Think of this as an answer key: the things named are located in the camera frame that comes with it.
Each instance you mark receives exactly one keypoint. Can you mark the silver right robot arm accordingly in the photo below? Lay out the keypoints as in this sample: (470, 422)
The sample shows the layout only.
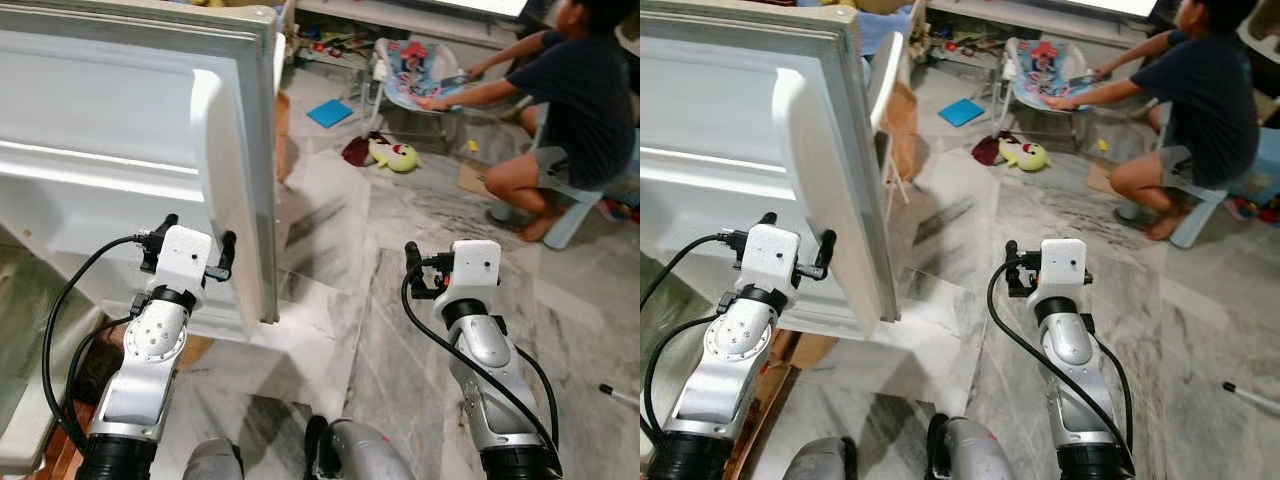
(485, 350)
(1070, 350)

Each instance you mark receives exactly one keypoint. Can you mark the white fridge door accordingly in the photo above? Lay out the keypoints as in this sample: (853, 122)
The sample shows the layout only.
(100, 110)
(720, 110)

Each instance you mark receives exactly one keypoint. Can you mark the small brown cardboard piece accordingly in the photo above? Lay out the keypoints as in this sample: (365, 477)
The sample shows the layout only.
(474, 178)
(1101, 178)

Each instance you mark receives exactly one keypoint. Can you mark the yellow green plush toy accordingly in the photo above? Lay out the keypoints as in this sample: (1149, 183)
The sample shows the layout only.
(1025, 155)
(395, 155)

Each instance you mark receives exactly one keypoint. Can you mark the dark red cloth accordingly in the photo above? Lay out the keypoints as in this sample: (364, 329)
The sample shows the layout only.
(355, 150)
(986, 150)

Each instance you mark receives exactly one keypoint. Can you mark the colourful slippers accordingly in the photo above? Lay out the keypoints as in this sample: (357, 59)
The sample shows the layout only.
(1250, 210)
(618, 210)

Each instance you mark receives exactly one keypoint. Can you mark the leaning brown cardboard sheet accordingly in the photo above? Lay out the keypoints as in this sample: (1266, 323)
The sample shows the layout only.
(282, 130)
(902, 125)

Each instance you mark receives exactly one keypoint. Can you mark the blue square pad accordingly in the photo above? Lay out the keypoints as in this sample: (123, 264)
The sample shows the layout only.
(961, 112)
(330, 113)

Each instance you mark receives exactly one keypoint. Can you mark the grey plastic stool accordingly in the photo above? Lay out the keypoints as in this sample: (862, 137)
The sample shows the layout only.
(1205, 215)
(580, 215)

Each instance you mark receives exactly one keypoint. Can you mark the white pen with black cap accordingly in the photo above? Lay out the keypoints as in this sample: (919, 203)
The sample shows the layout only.
(620, 395)
(1250, 398)

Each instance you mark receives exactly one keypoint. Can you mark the colourful baby bouncer seat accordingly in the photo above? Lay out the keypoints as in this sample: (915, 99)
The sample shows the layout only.
(1045, 72)
(415, 75)

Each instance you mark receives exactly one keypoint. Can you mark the grey robot right leg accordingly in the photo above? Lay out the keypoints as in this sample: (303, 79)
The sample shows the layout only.
(975, 455)
(365, 455)

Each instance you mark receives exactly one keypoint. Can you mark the grey robot leg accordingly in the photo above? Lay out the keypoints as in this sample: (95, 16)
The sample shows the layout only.
(975, 455)
(215, 462)
(820, 462)
(365, 455)

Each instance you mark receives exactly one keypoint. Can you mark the grey robot left leg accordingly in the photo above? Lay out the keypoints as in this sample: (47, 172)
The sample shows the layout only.
(820, 462)
(215, 462)

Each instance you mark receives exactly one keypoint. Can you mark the boy in dark shirt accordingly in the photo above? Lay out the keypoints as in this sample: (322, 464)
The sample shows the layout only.
(580, 90)
(1205, 95)

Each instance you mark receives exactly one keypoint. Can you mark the cluttered low shelf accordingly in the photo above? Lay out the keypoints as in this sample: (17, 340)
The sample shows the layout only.
(1010, 20)
(400, 20)

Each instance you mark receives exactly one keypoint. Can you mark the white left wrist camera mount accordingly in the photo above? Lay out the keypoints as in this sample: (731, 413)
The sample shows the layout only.
(185, 255)
(770, 255)

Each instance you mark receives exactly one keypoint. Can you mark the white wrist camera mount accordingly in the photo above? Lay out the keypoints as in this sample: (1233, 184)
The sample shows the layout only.
(185, 255)
(1063, 268)
(770, 255)
(475, 270)

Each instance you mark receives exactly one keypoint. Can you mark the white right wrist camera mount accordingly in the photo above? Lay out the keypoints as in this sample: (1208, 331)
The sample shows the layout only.
(475, 270)
(1063, 268)

